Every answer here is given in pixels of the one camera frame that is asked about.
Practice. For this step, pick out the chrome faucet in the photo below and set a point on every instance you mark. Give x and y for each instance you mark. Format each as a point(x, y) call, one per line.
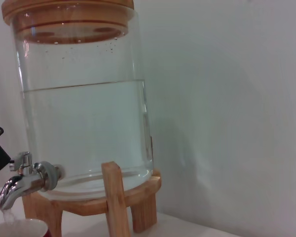
point(27, 182)

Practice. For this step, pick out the wooden jar lid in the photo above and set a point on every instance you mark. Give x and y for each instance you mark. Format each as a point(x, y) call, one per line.
point(69, 10)

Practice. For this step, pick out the wooden dispenser stand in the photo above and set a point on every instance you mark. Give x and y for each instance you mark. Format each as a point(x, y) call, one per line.
point(116, 197)

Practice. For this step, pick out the red ceramic cup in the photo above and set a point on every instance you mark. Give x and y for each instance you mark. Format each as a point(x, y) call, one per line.
point(27, 228)

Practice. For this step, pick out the glass water dispenser jar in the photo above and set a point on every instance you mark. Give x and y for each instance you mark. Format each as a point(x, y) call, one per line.
point(88, 118)

